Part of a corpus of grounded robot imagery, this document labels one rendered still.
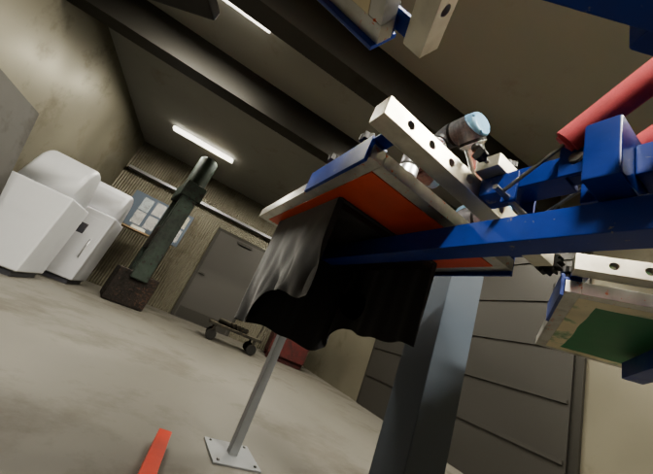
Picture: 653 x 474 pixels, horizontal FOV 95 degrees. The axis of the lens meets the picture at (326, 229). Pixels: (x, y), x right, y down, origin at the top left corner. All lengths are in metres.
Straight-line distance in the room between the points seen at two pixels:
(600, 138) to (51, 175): 4.67
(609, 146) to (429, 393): 0.99
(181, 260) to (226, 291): 1.24
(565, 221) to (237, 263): 7.20
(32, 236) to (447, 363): 4.19
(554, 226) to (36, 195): 4.54
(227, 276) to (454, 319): 6.52
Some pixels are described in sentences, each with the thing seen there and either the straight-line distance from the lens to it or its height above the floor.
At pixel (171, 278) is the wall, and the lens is 7.54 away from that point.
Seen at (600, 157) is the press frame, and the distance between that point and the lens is 0.65.
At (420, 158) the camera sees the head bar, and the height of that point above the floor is 0.99.
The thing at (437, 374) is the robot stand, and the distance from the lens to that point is 1.35.
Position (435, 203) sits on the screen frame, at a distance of 0.81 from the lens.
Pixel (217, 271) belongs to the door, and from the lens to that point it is 7.49.
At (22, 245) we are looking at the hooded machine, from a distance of 4.52.
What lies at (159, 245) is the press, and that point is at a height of 1.03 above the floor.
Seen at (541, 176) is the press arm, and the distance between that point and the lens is 0.74.
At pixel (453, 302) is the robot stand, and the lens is 1.39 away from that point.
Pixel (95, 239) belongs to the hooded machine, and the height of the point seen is 0.72.
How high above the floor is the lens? 0.55
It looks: 21 degrees up
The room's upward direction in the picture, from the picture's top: 23 degrees clockwise
